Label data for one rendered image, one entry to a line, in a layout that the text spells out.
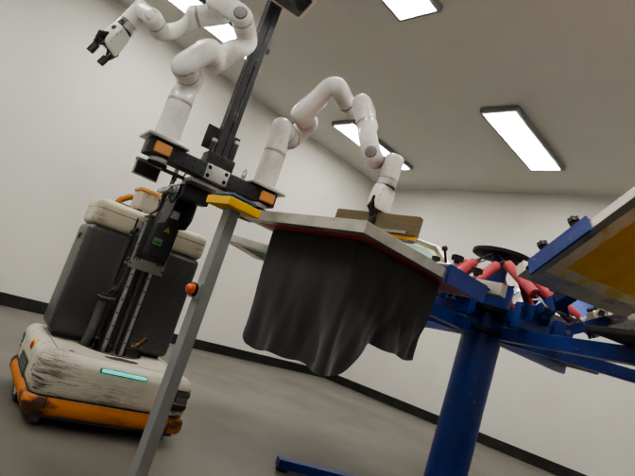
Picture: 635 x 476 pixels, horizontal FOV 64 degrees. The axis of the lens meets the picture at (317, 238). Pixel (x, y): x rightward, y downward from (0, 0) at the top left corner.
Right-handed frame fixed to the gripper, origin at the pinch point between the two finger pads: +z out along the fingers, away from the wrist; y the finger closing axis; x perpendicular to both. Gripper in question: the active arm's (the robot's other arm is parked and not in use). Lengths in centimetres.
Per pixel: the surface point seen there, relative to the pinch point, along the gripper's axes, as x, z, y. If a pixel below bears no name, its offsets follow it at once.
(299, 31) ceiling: -220, -189, -84
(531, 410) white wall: -88, 56, -435
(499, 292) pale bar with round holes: 34, 9, -44
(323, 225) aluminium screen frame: 13.0, 13.6, 37.7
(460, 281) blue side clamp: 30.6, 12.3, -19.7
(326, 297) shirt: 14.5, 34.1, 28.0
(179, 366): -9, 68, 55
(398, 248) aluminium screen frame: 29.7, 13.2, 19.9
